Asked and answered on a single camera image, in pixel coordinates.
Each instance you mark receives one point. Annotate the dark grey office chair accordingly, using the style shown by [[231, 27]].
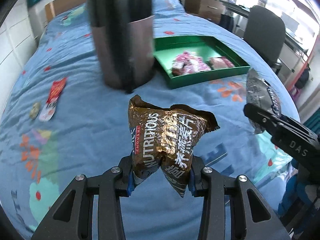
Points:
[[265, 33]]

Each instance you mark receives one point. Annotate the pink cartoon snack packet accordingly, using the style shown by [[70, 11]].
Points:
[[188, 63]]

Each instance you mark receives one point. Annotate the blue patterned duvet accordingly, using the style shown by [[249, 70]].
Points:
[[89, 131]]

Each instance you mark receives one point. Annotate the wooden drawer cabinet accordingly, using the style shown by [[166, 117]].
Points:
[[208, 9]]

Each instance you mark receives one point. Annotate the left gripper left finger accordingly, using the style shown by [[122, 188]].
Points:
[[115, 183]]

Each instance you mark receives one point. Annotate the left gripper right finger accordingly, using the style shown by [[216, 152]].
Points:
[[207, 183]]

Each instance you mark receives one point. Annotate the pale pink striped packet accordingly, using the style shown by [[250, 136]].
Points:
[[220, 63]]

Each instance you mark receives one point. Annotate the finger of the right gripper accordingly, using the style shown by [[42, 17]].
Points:
[[286, 132]]

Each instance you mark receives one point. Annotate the green shallow tray box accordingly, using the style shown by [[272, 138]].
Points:
[[167, 48]]

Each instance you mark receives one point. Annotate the small gold wrapped candy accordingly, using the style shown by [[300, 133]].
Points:
[[34, 110]]

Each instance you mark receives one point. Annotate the silver blue snack wrapper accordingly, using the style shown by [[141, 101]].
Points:
[[262, 103]]

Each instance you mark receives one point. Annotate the black and steel kettle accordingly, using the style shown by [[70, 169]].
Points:
[[123, 37]]

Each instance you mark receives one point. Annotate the dark blue hanging bag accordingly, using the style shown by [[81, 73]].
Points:
[[227, 22]]

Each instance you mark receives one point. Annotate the red and white snack sachet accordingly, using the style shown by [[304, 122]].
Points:
[[51, 103]]

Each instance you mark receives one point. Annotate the brown gold oatmeal packet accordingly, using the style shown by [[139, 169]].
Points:
[[164, 138]]

